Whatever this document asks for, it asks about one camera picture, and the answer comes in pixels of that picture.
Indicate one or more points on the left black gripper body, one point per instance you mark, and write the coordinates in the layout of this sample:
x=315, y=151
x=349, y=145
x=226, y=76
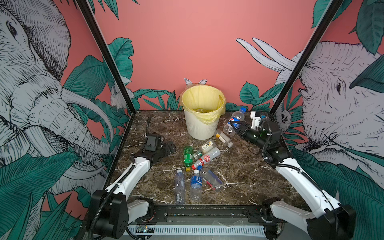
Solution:
x=159, y=152

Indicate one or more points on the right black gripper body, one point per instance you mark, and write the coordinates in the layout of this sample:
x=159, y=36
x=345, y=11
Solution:
x=256, y=138

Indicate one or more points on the green bottle green label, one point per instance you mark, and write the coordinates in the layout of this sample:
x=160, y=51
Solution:
x=188, y=157

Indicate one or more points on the clear bottle orange label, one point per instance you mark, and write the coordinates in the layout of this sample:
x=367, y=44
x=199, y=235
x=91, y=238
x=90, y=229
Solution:
x=223, y=138

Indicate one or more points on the clear bottle white cap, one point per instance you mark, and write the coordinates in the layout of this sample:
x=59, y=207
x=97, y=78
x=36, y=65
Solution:
x=180, y=191

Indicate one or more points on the crushed clear bottle blue cap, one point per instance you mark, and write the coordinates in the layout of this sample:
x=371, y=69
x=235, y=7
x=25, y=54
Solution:
x=211, y=179

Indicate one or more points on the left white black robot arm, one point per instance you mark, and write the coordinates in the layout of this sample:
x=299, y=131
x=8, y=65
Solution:
x=110, y=213

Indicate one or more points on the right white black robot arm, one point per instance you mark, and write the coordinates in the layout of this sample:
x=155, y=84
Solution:
x=327, y=219

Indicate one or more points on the white ribbed plastic bin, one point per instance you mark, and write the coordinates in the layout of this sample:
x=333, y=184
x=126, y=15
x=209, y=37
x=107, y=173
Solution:
x=197, y=129

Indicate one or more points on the yellow plastic bin liner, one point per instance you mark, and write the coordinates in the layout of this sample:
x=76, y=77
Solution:
x=206, y=103

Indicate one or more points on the clear bottle red label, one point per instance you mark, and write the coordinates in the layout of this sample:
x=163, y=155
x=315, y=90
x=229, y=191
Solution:
x=206, y=158

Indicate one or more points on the small clear bottle cream label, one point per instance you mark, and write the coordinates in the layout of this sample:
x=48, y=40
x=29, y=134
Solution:
x=203, y=149

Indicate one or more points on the blue label bottle white cap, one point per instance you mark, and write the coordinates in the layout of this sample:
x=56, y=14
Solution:
x=196, y=186

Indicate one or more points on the white perforated vent strip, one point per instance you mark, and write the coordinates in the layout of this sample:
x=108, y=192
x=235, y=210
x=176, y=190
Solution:
x=167, y=230

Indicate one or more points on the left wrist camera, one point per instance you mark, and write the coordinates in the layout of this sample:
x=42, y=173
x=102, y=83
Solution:
x=153, y=142

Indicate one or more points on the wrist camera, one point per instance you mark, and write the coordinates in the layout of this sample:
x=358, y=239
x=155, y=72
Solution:
x=256, y=118
x=153, y=142

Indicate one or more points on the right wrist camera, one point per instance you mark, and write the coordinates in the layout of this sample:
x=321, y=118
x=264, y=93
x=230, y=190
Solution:
x=256, y=118

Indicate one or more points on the black front rail frame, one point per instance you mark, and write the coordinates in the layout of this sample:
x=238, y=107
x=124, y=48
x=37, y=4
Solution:
x=252, y=213

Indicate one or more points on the right black corner post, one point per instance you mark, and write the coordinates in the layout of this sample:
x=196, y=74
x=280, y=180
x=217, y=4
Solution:
x=321, y=28

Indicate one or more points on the black corner post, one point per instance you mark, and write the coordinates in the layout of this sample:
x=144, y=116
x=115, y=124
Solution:
x=88, y=15
x=321, y=28

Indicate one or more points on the left black corner post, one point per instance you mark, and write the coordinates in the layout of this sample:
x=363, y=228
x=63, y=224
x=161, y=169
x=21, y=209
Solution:
x=88, y=15

